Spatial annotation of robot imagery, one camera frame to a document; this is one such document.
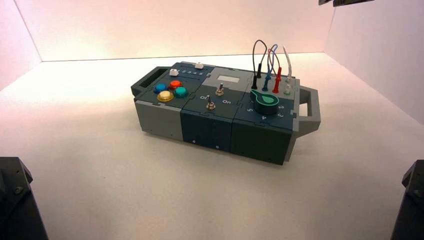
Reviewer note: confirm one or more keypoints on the white slider knob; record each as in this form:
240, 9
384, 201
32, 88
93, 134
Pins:
174, 72
199, 65

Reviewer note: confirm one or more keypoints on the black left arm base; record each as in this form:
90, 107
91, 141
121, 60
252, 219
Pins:
16, 208

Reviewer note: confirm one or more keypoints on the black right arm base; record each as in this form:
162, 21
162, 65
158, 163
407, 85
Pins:
410, 212

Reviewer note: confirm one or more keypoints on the modular blue grey control box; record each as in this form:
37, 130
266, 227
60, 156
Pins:
205, 127

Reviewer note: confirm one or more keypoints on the green round push button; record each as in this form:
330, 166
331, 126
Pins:
181, 92

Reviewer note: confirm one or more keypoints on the white rectangular display window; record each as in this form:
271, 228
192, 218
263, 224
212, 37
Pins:
227, 78

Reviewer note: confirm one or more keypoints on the red round push button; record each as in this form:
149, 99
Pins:
175, 84

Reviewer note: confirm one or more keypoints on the yellow round push button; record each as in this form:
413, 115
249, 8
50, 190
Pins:
165, 96

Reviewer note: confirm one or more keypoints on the green rotary pointer knob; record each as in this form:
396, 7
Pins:
266, 102

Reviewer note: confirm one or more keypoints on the blue round push button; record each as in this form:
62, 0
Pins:
160, 87

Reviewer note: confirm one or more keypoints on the metal toggle switch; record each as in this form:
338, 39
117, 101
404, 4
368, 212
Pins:
210, 104
219, 90

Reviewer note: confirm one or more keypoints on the dark overhead bracket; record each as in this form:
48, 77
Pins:
325, 1
351, 2

